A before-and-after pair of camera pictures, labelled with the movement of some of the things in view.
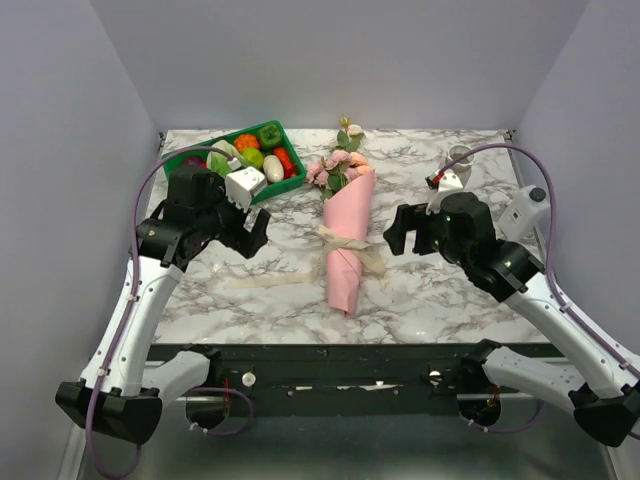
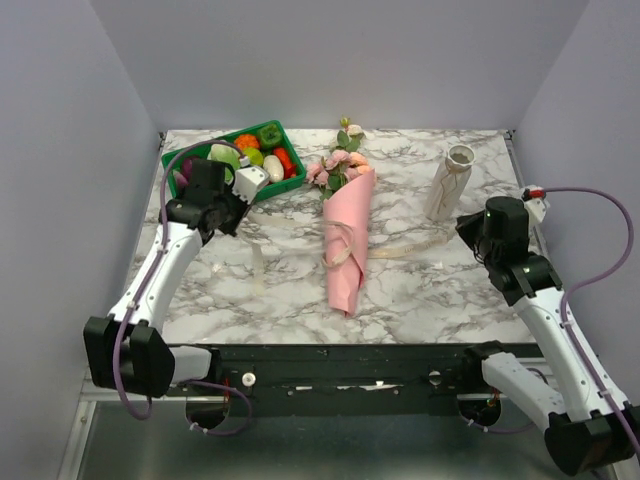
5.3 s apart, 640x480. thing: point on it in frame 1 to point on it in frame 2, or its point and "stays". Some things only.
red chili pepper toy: [289, 169] stays
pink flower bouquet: [343, 165] stays
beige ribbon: [327, 246] to [327, 261]
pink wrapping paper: [348, 214] stays
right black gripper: [409, 217] to [465, 226]
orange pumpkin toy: [243, 141] stays
